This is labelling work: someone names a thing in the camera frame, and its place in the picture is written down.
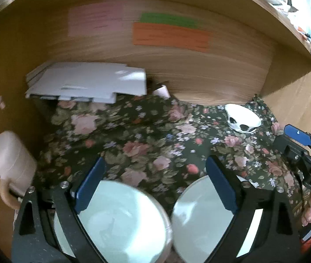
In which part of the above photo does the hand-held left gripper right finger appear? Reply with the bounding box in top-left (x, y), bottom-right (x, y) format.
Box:
top-left (205, 155), bottom-right (302, 263)

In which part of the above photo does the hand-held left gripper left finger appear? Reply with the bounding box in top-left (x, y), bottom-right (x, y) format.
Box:
top-left (11, 156), bottom-right (107, 263)

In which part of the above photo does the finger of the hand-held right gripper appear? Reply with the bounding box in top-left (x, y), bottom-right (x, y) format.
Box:
top-left (284, 124), bottom-right (311, 162)
top-left (273, 135), bottom-right (311, 171)

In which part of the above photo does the light green plate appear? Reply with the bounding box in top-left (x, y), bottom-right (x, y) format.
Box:
top-left (171, 175), bottom-right (264, 259)

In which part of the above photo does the light green bowl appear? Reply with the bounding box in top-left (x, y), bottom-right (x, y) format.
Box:
top-left (76, 182), bottom-right (167, 263)

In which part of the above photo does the white bowl with black pattern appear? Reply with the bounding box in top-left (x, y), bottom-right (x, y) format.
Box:
top-left (225, 103), bottom-right (261, 134)

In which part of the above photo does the white plate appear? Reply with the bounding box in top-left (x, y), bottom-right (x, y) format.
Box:
top-left (52, 179), bottom-right (174, 263)

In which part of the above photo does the floral dark green tablecloth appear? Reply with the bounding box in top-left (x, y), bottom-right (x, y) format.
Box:
top-left (33, 94), bottom-right (311, 263)

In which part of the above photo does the cream mug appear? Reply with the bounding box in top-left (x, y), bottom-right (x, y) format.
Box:
top-left (0, 131), bottom-right (38, 210)

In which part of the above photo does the stack of white papers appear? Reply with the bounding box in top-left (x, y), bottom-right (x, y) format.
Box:
top-left (25, 62), bottom-right (147, 105)

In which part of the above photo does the wooden desk hutch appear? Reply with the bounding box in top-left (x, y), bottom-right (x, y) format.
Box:
top-left (0, 0), bottom-right (311, 252)

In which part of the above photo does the orange sticky note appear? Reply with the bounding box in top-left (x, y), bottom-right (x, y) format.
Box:
top-left (133, 23), bottom-right (211, 52)

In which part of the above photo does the pink sticky note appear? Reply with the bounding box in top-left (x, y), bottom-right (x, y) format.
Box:
top-left (68, 1), bottom-right (126, 36)

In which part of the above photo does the green sticky note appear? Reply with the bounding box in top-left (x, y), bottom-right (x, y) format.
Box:
top-left (139, 12), bottom-right (198, 28)

